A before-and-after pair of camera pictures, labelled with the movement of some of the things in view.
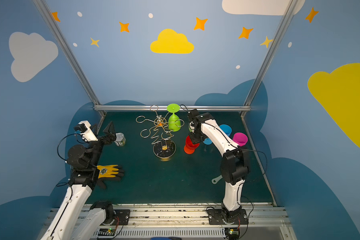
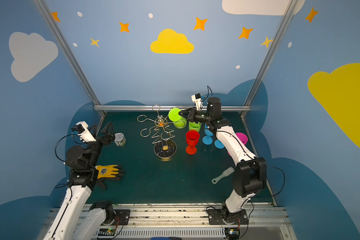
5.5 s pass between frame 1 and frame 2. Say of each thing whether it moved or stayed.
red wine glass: stayed
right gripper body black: moved
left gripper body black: stayed
